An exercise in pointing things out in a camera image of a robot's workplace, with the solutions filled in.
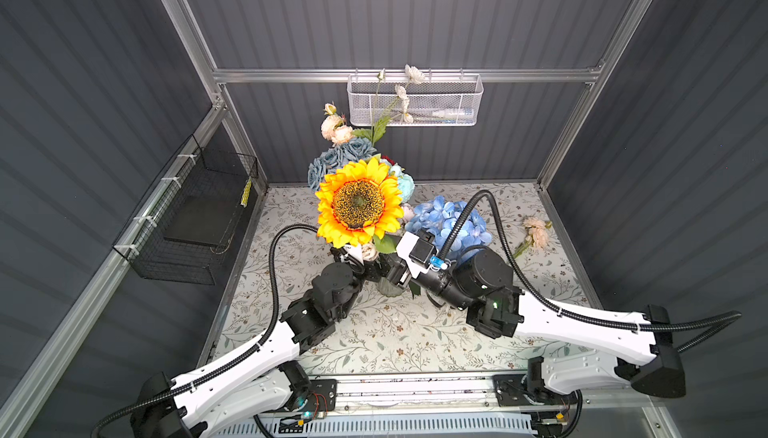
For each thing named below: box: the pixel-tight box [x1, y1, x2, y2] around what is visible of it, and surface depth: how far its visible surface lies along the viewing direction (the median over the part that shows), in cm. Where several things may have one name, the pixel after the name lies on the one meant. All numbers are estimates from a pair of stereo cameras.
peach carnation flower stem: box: [513, 216, 553, 259], surface depth 102 cm
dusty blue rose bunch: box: [307, 137, 377, 191], surface depth 77 cm
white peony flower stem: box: [320, 103, 354, 147], surface depth 84 cm
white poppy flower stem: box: [352, 65, 425, 148], surface depth 82 cm
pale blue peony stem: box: [389, 163, 415, 204], surface depth 71 cm
